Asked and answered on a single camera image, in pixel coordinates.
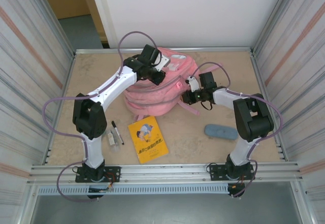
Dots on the yellow book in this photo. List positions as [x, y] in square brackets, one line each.
[148, 140]

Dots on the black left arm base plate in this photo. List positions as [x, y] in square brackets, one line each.
[113, 174]

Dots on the aluminium upright post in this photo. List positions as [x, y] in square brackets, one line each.
[57, 20]
[273, 15]

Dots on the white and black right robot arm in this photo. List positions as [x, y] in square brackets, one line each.
[243, 153]

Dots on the black marker pen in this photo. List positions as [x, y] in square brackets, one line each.
[118, 132]

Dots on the pink backpack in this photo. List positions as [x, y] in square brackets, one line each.
[157, 99]

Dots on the small clear glue stick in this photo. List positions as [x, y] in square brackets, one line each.
[113, 142]

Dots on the grey metal sheet panel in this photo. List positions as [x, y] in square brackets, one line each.
[165, 211]

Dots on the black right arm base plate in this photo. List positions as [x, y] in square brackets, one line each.
[215, 172]

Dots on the wide aluminium rail under arm bases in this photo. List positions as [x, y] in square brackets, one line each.
[165, 173]

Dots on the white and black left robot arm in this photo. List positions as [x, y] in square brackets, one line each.
[114, 84]

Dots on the aluminium table side rail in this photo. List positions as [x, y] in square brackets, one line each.
[71, 69]
[260, 81]

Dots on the blue-grey pencil case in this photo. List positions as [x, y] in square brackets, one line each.
[221, 132]

